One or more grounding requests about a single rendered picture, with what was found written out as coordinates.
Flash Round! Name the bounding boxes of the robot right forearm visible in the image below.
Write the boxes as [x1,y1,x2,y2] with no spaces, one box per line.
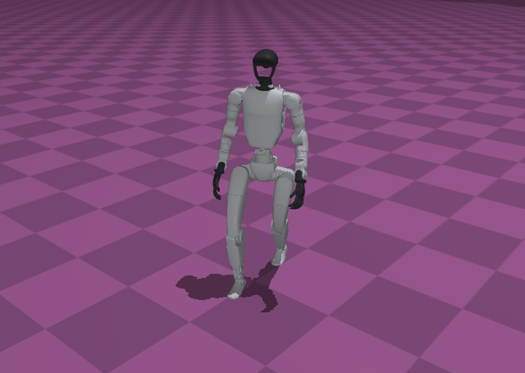
[216,124,233,170]

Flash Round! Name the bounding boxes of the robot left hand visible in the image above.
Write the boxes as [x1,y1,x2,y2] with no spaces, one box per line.
[288,170,307,209]

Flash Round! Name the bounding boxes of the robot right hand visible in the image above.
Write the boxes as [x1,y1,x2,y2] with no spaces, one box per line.
[212,161,225,200]

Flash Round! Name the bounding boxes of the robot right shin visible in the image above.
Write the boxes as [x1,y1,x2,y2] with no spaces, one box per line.
[226,234,245,284]

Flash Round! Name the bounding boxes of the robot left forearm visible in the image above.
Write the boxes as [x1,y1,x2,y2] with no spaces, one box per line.
[294,131,308,180]

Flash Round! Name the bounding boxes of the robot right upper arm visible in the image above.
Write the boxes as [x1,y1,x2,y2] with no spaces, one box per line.
[224,88,246,138]

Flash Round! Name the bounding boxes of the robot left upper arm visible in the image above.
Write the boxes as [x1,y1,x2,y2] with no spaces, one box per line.
[283,92,306,145]

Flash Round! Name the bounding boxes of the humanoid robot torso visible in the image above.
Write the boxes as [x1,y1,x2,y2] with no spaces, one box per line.
[242,82,286,182]

